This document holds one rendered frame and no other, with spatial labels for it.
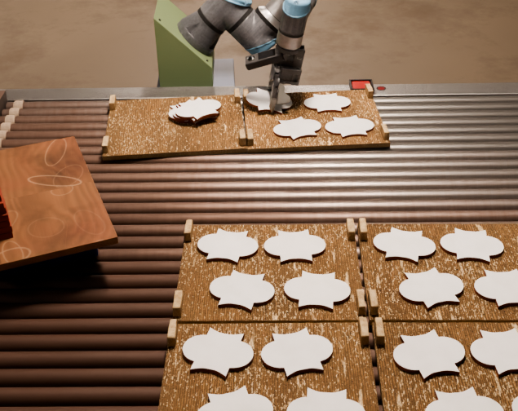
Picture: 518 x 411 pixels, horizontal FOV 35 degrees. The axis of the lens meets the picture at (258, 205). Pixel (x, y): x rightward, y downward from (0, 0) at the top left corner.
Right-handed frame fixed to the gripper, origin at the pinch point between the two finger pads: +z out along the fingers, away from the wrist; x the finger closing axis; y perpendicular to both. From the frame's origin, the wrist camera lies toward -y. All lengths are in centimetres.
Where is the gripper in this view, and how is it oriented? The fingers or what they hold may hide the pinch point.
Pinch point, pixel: (269, 100)
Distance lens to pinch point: 254.1
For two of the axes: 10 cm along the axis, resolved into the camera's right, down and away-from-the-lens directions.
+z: -1.7, 7.5, 6.4
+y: 9.8, 1.0, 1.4
